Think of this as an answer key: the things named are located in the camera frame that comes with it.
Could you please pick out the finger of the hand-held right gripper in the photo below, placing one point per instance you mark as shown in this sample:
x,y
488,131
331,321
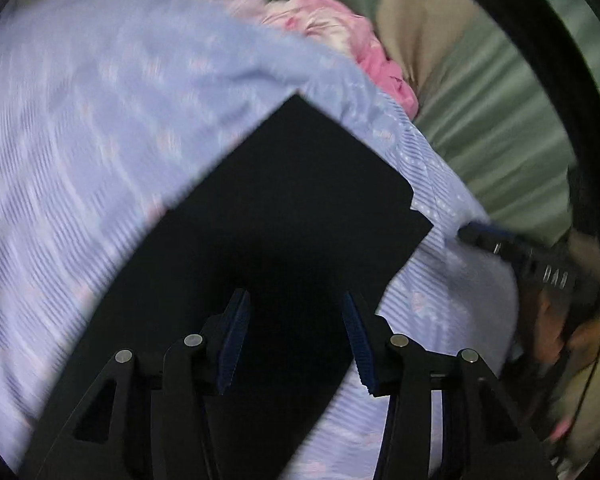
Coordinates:
x,y
490,237

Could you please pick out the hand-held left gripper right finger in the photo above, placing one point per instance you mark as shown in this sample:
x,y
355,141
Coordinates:
x,y
361,355

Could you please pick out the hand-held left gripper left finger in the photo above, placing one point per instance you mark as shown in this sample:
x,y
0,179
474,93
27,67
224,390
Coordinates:
x,y
234,342

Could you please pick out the black pants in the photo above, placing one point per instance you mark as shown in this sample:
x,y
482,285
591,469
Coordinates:
x,y
280,220

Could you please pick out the person's right hand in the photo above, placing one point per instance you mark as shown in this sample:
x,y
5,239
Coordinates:
x,y
547,325

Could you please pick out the green striped bed cover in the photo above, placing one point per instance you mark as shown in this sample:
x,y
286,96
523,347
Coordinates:
x,y
485,130

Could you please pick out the beige cloth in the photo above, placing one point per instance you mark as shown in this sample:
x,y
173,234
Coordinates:
x,y
420,15

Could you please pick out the blue striped floral bedsheet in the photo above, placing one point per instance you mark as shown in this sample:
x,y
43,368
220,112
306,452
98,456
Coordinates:
x,y
110,125

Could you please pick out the pink floral cloth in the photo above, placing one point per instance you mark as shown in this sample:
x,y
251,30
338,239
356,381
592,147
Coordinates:
x,y
340,30

